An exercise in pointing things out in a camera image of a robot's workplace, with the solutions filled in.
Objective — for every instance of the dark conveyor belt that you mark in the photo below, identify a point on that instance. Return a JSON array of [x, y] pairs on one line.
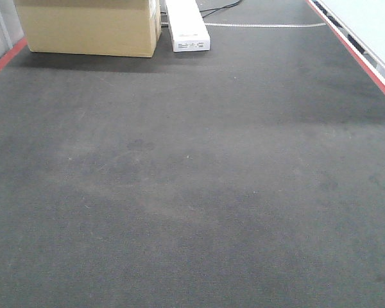
[[251, 175]]

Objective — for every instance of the long white box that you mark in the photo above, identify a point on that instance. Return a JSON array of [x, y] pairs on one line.
[[186, 26]]

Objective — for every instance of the cardboard box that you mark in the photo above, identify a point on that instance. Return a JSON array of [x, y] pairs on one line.
[[112, 28]]

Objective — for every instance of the red conveyor frame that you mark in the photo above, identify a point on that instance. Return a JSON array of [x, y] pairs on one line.
[[367, 67]]

